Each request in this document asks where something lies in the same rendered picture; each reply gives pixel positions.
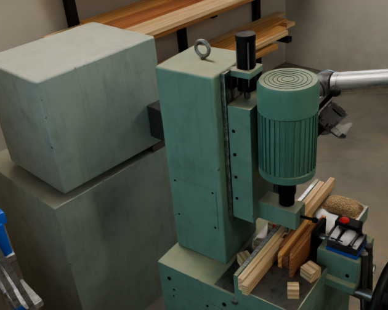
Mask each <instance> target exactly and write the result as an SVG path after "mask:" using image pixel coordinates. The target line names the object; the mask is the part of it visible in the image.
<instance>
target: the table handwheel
mask: <svg viewBox="0 0 388 310"><path fill-rule="evenodd" d="M353 295H354V296H357V297H359V298H362V299H364V300H366V301H369V302H370V305H369V308H368V310H388V262H387V264H386V265H385V267H384V269H383V270H382V273H381V275H380V276H379V279H378V282H377V284H376V286H375V289H374V291H372V290H370V289H363V288H361V287H360V286H358V287H357V289H356V291H355V293H354V294H353Z"/></svg>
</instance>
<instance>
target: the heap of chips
mask: <svg viewBox="0 0 388 310"><path fill-rule="evenodd" d="M365 207H366V206H364V205H361V203H359V202H358V201H355V200H353V199H351V198H348V197H344V196H340V195H331V196H329V197H328V198H327V200H326V201H325V202H324V204H323V205H322V206H321V207H320V208H321V209H325V210H328V211H330V212H334V213H338V214H340V215H344V216H347V217H350V218H353V219H356V220H357V219H358V217H359V216H360V215H361V213H362V211H363V210H364V209H365Z"/></svg>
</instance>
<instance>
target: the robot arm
mask: <svg viewBox="0 0 388 310"><path fill-rule="evenodd" d="M316 75H317V77H318V79H319V81H320V98H319V104H320V103H321V102H322V101H323V100H324V97H326V96H328V94H329V88H330V87H331V86H333V85H338V86H339V87H340V88H341V94H340V95H356V94H374V93H388V69H380V70H364V71H348V72H334V71H332V70H323V71H320V72H318V73H317V74H316ZM329 104H331V105H330V107H329V106H328V105H329ZM347 115H348V114H346V113H345V111H344V110H343V109H342V108H341V107H340V106H338V105H337V104H335V102H334V103H333V102H332V100H331V101H330V102H329V103H328V104H327V105H325V106H324V107H323V108H322V109H321V110H319V112H318V136H319V135H328V134H330V133H332V134H333V135H334V136H335V137H337V138H339V139H340V138H346V137H347V136H346V133H347V132H348V130H349V129H350V128H351V126H352V123H351V122H349V123H347V124H345V125H341V124H339V123H340V122H341V121H342V120H343V119H344V118H345V117H346V116H347Z"/></svg>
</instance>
